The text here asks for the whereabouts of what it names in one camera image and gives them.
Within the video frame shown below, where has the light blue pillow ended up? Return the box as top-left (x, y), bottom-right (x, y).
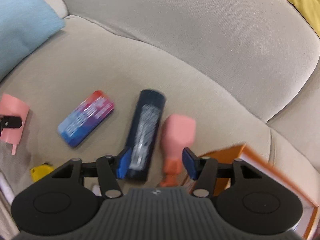
top-left (1, 0), bottom-right (65, 79)

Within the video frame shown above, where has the dark blue spray can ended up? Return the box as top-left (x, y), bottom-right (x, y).
top-left (125, 89), bottom-right (166, 182)

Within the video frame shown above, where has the orange storage box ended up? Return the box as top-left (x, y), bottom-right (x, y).
top-left (183, 143), bottom-right (320, 240)

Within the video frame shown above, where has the yellow small object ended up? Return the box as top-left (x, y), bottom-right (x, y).
top-left (30, 163), bottom-right (55, 182)

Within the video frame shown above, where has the red blue tin box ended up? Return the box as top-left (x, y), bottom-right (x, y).
top-left (57, 90), bottom-right (114, 148)

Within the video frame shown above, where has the pink bottle orange nozzle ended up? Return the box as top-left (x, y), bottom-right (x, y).
top-left (159, 114), bottom-right (196, 187)

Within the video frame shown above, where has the pink cylindrical bottle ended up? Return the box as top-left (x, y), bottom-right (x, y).
top-left (1, 93), bottom-right (30, 155)

